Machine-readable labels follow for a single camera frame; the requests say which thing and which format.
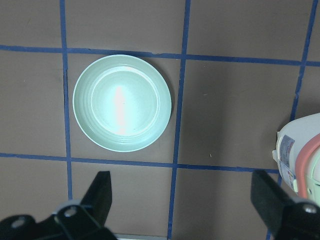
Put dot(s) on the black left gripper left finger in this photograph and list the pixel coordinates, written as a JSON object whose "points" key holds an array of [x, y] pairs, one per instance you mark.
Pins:
{"points": [[98, 198]]}

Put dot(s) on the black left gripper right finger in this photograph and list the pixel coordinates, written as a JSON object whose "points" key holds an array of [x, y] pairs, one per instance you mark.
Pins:
{"points": [[269, 200]]}

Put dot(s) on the white rice cooker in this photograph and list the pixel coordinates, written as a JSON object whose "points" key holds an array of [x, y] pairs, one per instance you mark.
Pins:
{"points": [[297, 154]]}

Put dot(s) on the light green plate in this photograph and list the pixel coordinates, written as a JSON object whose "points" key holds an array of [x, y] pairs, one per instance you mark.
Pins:
{"points": [[122, 103]]}

